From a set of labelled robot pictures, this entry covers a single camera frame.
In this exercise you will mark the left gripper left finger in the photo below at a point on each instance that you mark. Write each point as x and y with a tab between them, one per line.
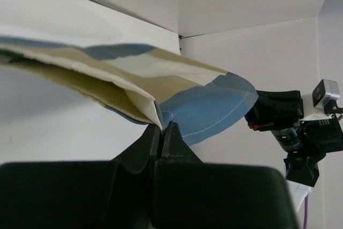
79	194

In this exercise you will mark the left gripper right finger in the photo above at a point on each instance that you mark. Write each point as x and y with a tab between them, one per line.
188	193

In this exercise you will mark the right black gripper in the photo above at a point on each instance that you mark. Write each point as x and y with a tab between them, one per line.
305	126

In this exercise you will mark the blue beige checked placemat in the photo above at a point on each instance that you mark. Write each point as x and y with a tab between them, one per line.
142	83

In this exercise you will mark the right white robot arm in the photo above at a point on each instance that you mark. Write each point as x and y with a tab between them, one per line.
302	191

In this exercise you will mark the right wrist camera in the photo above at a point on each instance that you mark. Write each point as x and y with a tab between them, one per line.
322	103

